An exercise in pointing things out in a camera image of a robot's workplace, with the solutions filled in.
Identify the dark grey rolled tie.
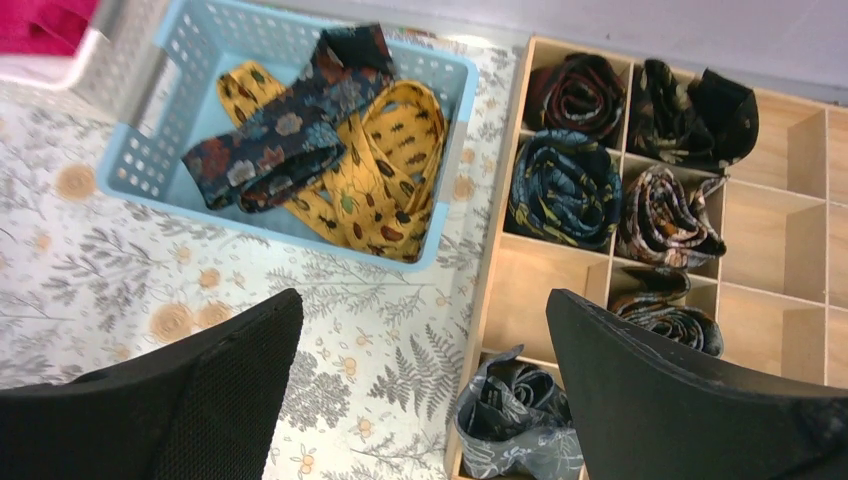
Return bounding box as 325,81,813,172
608,266,725,358

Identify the black floral rolled tie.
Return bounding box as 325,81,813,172
627,59,760,172

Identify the blue floral rolled tie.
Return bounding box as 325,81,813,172
504,129,623,251

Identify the brown paisley rolled tie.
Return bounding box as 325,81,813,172
616,166,727,270

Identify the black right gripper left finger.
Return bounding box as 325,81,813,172
1,289,304,479

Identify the dark floral pattern tie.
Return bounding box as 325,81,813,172
182,23,396,213

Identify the magenta cloth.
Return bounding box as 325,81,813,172
1,0,99,57

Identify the dark red rolled tie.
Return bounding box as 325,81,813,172
523,53,626,140

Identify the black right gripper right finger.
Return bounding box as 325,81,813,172
546,289,847,480

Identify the floral patterned table mat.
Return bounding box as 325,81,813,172
1,36,522,479

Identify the yellow insect pattern tie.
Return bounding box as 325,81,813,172
219,63,447,263

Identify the light blue plastic basket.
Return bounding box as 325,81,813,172
97,1,479,271

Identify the grey leaf pattern tie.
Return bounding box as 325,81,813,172
454,344,584,479

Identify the white plastic basket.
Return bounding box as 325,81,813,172
1,1,169,121

